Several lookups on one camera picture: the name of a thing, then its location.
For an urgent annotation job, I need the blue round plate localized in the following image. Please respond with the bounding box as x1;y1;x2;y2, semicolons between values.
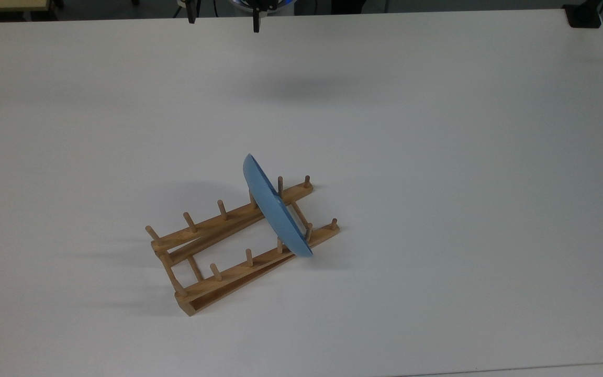
242;153;314;257

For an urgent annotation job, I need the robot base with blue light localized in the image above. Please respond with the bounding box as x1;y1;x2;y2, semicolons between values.
227;0;298;11

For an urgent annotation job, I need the black box at table corner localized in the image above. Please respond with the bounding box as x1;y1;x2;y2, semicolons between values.
562;4;603;29

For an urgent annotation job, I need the wooden peg plate rack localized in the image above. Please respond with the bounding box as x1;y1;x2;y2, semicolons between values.
145;175;341;317

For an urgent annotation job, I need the light wooden side table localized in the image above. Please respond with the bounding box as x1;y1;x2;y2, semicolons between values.
0;0;54;14

